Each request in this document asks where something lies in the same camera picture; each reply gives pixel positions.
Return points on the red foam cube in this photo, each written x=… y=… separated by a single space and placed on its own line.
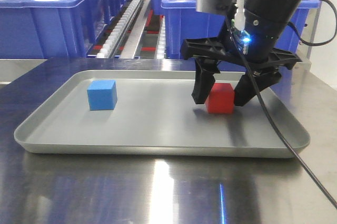
x=220 y=99

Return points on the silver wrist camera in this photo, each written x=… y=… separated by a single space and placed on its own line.
x=218 y=7

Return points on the white roller conveyor track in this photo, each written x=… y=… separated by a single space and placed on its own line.
x=112 y=44

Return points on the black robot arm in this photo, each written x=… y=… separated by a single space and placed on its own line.
x=248 y=36

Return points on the blue plastic bin front left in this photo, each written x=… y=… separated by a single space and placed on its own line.
x=42 y=29

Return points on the blue foam cube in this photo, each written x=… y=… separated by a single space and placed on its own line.
x=102 y=94

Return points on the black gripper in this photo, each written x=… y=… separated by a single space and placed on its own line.
x=251 y=28

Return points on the blue plastic bin front right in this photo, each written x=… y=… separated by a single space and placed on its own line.
x=182 y=21

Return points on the grey metal tray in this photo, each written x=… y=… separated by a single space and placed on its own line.
x=154 y=115

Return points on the steel shelf upright post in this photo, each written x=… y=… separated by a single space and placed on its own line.
x=308 y=34

